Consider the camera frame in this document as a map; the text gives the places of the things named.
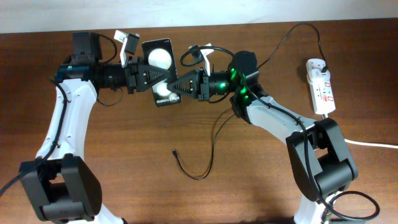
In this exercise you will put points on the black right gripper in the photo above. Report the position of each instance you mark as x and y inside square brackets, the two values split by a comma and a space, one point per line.
[204, 93]

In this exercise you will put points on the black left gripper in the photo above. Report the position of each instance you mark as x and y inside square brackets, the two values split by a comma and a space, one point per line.
[136, 77]

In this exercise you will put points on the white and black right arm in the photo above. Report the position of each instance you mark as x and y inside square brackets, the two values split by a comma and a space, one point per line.
[321, 162]

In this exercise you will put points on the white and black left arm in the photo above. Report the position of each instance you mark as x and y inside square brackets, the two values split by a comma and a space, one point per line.
[59, 185]

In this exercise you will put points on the white power strip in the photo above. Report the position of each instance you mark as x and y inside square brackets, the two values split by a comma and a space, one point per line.
[318, 77]

